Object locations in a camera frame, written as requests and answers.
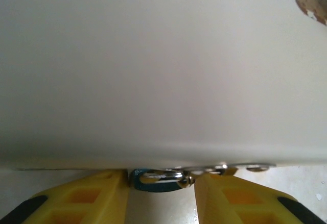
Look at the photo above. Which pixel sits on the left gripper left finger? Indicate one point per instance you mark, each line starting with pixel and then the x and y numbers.
pixel 102 196

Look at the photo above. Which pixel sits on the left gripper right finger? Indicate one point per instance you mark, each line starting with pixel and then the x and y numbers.
pixel 230 198

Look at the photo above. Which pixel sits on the small blue padlock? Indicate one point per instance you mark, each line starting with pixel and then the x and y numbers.
pixel 153 187

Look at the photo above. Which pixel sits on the white wooden box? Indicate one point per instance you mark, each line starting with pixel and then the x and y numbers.
pixel 163 68

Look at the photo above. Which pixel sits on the silver metal box hasp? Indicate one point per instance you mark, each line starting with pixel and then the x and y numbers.
pixel 255 168

